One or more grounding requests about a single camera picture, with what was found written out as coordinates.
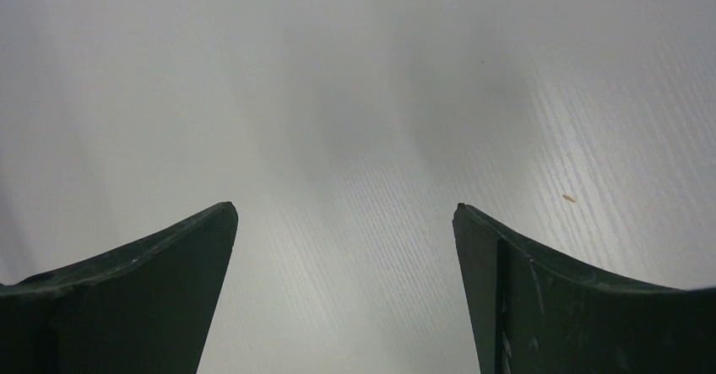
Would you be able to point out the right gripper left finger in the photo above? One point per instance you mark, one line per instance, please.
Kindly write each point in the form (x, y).
(144, 307)

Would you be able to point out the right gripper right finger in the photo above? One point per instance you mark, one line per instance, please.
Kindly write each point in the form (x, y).
(534, 309)

